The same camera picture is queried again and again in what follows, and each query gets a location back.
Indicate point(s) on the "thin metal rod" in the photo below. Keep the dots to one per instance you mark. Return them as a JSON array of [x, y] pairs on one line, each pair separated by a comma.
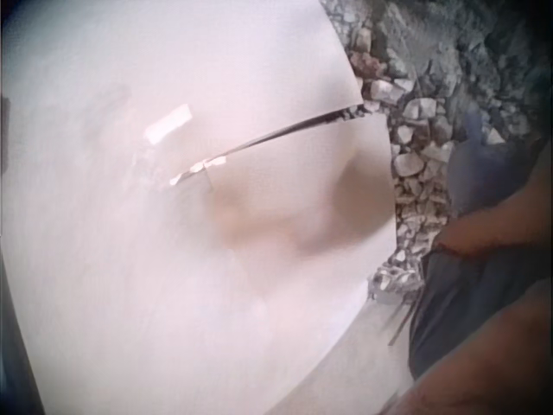
[[401, 322]]

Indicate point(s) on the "white tile spacer piece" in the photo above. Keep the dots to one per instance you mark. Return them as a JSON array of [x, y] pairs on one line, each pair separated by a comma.
[[203, 166], [168, 123]]

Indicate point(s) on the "person's legs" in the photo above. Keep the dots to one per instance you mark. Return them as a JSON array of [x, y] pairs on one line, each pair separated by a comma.
[[484, 173]]

